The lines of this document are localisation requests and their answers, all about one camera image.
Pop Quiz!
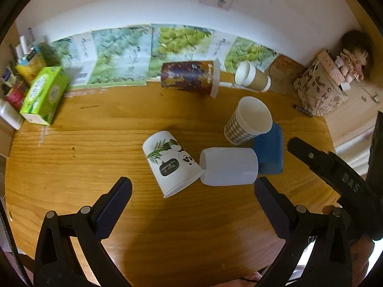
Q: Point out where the brown sleeve paper cup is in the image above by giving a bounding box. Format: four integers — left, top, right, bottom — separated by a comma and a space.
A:
234, 61, 271, 93

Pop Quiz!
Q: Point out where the letter print fabric bag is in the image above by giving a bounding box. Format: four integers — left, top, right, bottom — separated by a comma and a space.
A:
293, 59, 348, 117

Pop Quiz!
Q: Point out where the red pen holder cup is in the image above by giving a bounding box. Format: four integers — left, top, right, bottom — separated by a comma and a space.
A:
5, 85, 27, 111

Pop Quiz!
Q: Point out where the green tissue box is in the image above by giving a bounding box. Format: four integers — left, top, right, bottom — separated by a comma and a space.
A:
19, 66, 69, 126

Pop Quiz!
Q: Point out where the pink case on bag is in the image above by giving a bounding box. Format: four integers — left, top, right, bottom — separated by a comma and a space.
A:
317, 50, 345, 86

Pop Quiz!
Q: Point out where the white plastic cup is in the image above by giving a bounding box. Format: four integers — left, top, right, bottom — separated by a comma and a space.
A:
199, 147, 258, 187

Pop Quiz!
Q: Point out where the blue plastic cup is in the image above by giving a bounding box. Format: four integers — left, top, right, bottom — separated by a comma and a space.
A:
253, 122, 284, 175

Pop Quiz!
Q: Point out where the white spray bottle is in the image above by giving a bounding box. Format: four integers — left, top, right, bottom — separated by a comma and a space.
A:
0, 99, 23, 130

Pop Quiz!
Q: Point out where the dark patterned paper cup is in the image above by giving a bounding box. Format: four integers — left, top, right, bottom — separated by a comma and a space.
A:
160, 59, 221, 98

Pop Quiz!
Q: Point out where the grey checkered paper cup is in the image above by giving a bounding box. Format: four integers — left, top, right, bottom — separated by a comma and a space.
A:
223, 96, 273, 145

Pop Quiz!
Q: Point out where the right hand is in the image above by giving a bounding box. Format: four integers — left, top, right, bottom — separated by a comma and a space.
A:
347, 235, 375, 286

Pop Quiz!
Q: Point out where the white panda paper cup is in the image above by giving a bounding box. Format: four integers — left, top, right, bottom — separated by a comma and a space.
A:
142, 131, 205, 198

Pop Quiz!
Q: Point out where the black pen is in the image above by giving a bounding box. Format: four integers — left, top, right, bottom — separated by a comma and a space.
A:
293, 104, 314, 117

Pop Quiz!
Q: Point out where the grape picture poster strip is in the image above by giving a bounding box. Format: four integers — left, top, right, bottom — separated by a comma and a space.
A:
43, 24, 278, 89

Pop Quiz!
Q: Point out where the doll with brown hair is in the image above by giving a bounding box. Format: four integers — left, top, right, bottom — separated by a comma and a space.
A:
335, 30, 373, 84

